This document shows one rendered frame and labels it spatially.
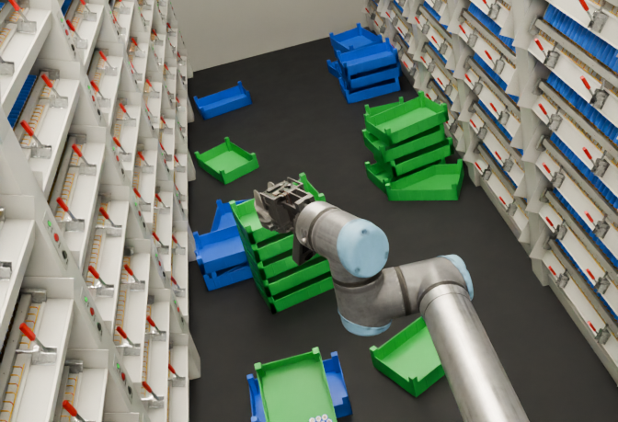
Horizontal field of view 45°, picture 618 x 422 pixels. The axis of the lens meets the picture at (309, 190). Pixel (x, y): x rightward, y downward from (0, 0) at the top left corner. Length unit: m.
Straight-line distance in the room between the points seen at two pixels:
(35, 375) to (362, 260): 0.60
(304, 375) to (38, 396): 1.16
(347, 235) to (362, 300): 0.13
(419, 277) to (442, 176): 2.04
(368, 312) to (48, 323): 0.61
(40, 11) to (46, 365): 0.96
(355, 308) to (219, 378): 1.37
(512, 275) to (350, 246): 1.59
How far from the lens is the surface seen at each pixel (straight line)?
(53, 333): 1.51
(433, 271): 1.34
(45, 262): 1.55
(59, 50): 2.09
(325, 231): 1.30
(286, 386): 2.39
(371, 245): 1.27
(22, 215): 1.49
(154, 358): 2.27
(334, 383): 2.50
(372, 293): 1.32
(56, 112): 1.92
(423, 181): 3.35
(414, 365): 2.50
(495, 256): 2.88
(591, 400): 2.38
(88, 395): 1.65
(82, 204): 1.89
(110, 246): 2.06
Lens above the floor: 1.78
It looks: 31 degrees down
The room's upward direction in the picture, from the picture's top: 14 degrees counter-clockwise
